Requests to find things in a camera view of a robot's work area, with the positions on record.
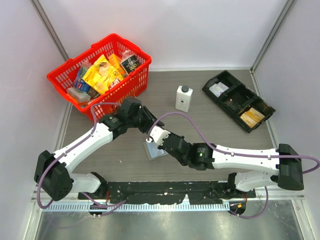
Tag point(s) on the orange snack packet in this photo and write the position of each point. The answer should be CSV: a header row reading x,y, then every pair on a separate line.
x,y
115,61

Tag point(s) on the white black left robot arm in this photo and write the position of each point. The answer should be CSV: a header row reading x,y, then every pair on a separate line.
x,y
54,171

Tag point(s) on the white slotted cable duct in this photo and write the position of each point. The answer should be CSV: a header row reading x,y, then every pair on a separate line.
x,y
185,206

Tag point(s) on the gold cards stack in tray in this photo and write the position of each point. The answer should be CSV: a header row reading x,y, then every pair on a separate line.
x,y
252,117

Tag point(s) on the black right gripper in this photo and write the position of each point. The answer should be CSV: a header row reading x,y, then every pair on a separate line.
x,y
177,136

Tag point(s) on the white bottle grey cap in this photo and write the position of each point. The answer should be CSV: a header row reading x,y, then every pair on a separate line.
x,y
183,98

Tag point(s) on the black labelled snack jar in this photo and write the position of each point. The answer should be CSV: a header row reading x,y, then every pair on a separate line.
x,y
130,64

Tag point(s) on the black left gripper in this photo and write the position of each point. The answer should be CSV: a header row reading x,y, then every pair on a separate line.
x,y
149,117

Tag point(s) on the silver cards in tray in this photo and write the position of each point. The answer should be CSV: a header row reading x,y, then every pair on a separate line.
x,y
218,88

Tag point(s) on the black VIP cards in tray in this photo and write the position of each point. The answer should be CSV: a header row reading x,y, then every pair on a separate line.
x,y
235,101

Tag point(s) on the grey leather card holder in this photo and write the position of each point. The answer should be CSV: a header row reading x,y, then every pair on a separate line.
x,y
152,151

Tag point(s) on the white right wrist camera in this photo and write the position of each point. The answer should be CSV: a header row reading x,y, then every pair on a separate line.
x,y
158,135

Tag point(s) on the red plastic shopping basket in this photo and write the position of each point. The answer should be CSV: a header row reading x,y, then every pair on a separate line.
x,y
133,84

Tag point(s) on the blue snack box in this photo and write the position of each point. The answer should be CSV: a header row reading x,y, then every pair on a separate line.
x,y
79,83

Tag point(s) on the black three-compartment card tray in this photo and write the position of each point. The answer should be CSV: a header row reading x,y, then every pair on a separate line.
x,y
236,85

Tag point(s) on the yellow classic chips bag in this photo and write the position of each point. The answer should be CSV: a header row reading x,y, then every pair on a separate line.
x,y
102,76

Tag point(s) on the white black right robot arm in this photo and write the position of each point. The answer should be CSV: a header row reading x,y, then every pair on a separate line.
x,y
277,166

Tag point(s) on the clear wrapped pale package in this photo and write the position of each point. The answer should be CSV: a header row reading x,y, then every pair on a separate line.
x,y
78,95

